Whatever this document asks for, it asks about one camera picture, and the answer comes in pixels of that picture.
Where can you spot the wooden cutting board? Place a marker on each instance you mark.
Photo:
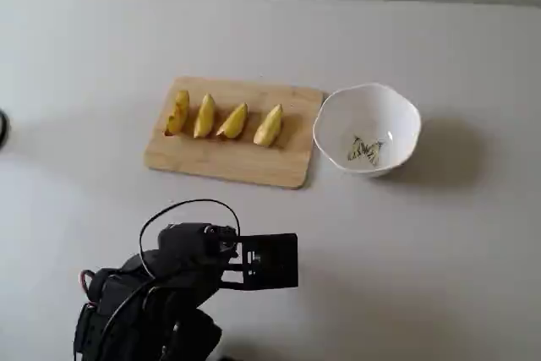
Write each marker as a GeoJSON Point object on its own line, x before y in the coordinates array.
{"type": "Point", "coordinates": [253, 162]}

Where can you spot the apple slice with red skin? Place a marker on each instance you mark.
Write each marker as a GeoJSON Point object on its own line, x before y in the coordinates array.
{"type": "Point", "coordinates": [268, 126]}

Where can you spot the black round object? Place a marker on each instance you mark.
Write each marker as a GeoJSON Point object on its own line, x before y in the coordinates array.
{"type": "Point", "coordinates": [2, 130]}

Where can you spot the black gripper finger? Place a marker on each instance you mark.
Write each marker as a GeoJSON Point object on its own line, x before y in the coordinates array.
{"type": "Point", "coordinates": [274, 259]}
{"type": "Point", "coordinates": [231, 275]}

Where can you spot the apple slice with brown core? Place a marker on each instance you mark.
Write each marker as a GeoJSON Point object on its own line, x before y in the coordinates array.
{"type": "Point", "coordinates": [179, 113]}

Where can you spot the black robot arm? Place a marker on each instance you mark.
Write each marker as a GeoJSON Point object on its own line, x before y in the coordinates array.
{"type": "Point", "coordinates": [148, 318]}

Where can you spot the white bowl with butterfly print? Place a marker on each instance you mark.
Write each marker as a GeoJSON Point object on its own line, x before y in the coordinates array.
{"type": "Point", "coordinates": [367, 116]}

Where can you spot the yellow apple slice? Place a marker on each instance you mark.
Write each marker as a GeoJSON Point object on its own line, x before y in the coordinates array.
{"type": "Point", "coordinates": [233, 122]}
{"type": "Point", "coordinates": [205, 118]}

